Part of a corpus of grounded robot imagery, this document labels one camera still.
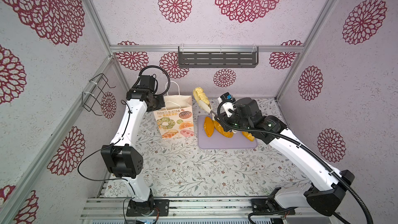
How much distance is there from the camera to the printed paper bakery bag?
83 cm

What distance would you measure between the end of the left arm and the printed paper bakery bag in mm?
33

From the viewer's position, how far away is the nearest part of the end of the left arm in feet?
1.86
